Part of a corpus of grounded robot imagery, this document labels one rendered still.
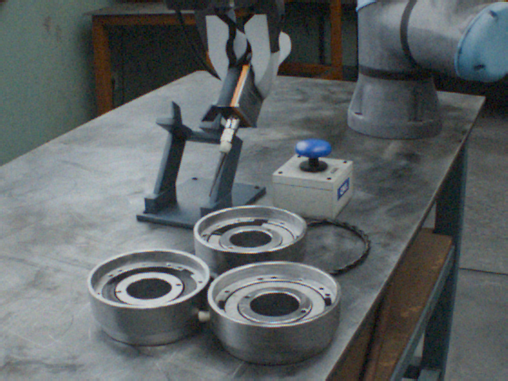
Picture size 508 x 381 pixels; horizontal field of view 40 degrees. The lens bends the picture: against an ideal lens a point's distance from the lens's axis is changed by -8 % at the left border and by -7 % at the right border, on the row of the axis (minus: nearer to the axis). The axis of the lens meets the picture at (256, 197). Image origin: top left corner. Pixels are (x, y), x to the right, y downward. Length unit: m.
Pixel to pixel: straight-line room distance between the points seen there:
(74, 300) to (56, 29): 2.31
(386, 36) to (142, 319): 0.62
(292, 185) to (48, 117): 2.19
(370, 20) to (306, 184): 0.35
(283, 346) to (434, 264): 0.74
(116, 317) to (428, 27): 0.60
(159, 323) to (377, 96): 0.60
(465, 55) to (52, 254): 0.57
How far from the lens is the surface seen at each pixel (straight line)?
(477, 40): 0.96
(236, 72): 0.74
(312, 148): 0.81
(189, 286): 0.63
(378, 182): 0.92
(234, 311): 0.59
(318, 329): 0.56
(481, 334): 2.12
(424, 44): 1.01
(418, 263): 1.27
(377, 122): 1.08
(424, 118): 1.10
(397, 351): 1.04
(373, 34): 1.08
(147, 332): 0.59
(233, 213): 0.75
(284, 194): 0.82
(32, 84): 2.84
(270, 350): 0.56
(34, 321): 0.66
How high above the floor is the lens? 1.13
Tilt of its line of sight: 22 degrees down
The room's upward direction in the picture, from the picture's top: 2 degrees counter-clockwise
